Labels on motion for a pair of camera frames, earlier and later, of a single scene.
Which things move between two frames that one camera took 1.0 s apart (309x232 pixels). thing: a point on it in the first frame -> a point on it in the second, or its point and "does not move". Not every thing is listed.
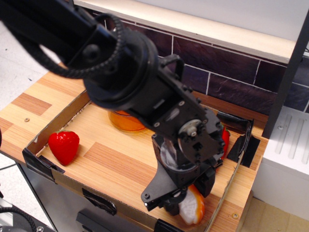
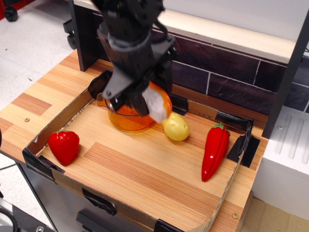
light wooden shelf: [193, 27] does not move
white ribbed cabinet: [283, 176] does not move
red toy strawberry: [63, 144] does not move
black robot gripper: [172, 179] -> [137, 57]
